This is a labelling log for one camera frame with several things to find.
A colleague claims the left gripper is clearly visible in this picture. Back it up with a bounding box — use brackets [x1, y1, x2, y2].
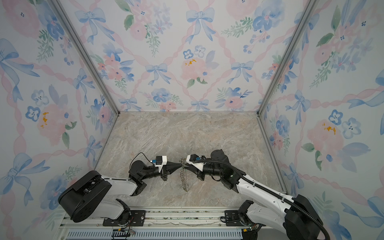
[140, 162, 182, 183]

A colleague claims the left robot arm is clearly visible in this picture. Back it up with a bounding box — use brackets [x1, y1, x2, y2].
[58, 156, 182, 226]

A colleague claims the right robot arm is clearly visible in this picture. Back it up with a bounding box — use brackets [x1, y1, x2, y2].
[185, 150, 330, 240]

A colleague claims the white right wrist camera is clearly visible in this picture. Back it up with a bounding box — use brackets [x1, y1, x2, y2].
[186, 154, 204, 172]

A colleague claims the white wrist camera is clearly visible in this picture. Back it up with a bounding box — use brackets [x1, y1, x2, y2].
[151, 156, 168, 173]
[186, 154, 204, 172]

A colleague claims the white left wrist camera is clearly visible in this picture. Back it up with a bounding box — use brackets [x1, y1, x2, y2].
[151, 156, 168, 173]

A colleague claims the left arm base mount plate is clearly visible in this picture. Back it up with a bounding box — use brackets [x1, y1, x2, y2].
[103, 199, 147, 227]

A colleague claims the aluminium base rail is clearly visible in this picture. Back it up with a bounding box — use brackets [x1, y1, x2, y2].
[54, 207, 288, 240]

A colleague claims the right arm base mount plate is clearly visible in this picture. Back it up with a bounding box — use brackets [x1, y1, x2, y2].
[224, 199, 267, 228]

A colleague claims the aluminium corner post left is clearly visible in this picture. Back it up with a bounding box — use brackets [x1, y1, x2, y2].
[48, 0, 120, 116]

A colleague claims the aluminium corner post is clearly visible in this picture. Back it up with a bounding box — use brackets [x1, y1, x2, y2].
[48, 0, 120, 116]
[257, 0, 318, 117]

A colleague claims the aluminium corner post right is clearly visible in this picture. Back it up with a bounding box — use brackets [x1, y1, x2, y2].
[257, 0, 318, 117]

